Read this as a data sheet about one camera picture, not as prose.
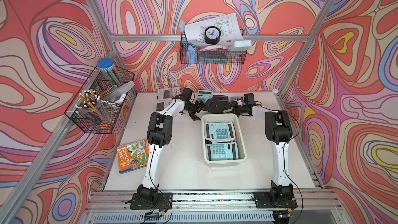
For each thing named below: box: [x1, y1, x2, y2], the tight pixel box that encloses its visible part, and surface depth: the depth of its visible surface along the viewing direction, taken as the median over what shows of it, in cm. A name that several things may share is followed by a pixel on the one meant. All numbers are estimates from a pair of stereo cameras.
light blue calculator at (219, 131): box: [204, 121, 236, 143], surface depth 90 cm
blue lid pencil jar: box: [97, 57, 123, 87], surface depth 74 cm
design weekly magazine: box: [156, 87, 182, 112], surface depth 117 cm
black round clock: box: [204, 25, 222, 45], surface depth 80 cm
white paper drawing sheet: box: [185, 12, 245, 46], surface depth 84 cm
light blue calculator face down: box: [205, 142, 239, 161], surface depth 85 cm
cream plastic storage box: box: [201, 113, 248, 167], surface depth 86 cm
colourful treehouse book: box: [116, 138, 150, 175], surface depth 84 cm
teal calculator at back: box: [196, 90, 214, 104], surface depth 117 cm
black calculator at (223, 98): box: [211, 94, 229, 103], surface depth 114 cm
